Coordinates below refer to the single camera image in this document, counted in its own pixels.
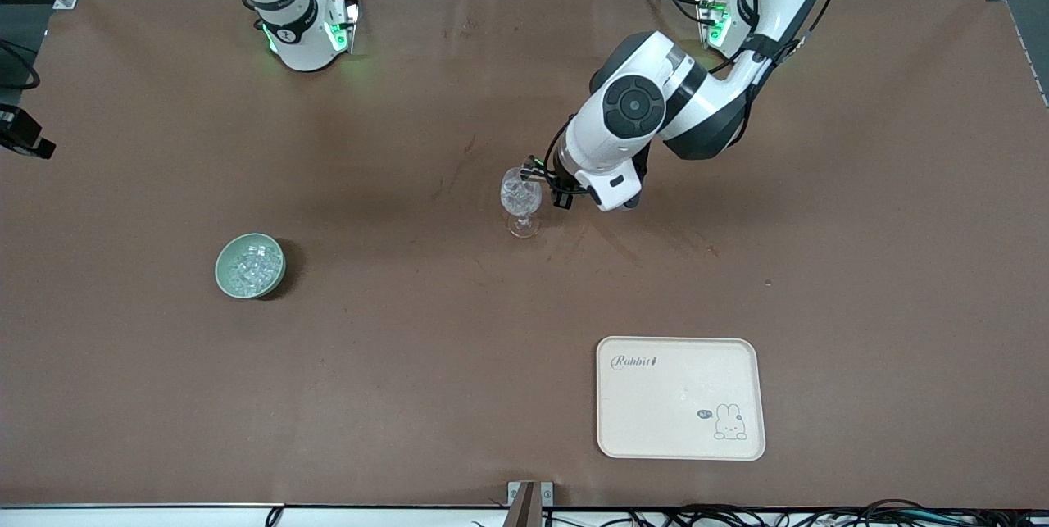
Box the cream rabbit print tray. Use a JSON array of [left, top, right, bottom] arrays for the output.
[[596, 336, 767, 461]]

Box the arm base box green light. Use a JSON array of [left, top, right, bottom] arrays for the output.
[[695, 0, 732, 50], [325, 0, 362, 54]]

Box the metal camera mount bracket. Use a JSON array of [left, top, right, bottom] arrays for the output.
[[506, 480, 555, 527]]

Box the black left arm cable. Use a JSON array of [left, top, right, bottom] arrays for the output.
[[543, 0, 870, 197]]

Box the clear ice cubes pile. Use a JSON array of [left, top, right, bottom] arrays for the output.
[[226, 243, 281, 293]]

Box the brown table cover mat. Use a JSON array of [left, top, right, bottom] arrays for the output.
[[0, 0, 1049, 510]]

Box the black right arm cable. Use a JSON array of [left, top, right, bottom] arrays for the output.
[[0, 39, 42, 92]]

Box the clear crystal wine glass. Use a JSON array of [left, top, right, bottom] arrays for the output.
[[500, 167, 543, 239]]

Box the black cable bundle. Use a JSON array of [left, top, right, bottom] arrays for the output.
[[471, 499, 1049, 527]]

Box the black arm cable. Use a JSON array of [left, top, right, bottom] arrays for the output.
[[0, 39, 42, 92], [543, 0, 870, 197]]

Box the pale green ceramic bowl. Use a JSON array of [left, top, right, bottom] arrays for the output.
[[215, 233, 287, 298]]

